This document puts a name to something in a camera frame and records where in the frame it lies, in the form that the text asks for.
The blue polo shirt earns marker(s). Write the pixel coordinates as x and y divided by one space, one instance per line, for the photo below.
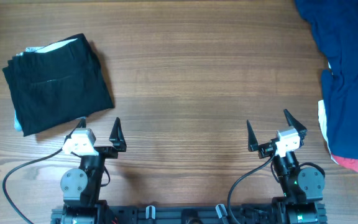
334 27

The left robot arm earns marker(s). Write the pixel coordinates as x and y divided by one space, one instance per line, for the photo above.
81 186

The red t-shirt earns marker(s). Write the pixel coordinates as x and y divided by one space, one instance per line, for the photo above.
351 164

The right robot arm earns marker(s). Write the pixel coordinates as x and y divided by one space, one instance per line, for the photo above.
302 184

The white garment under black stack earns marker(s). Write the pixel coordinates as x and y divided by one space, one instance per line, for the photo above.
41 50

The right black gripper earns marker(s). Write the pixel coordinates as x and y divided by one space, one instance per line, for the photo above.
265 150

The white t-shirt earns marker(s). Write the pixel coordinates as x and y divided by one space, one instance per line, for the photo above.
323 115

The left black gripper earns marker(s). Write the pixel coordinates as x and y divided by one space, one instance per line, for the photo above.
115 138

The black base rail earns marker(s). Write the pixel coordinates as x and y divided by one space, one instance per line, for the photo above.
185 214

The folded black garment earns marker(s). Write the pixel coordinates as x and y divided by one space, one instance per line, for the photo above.
57 86

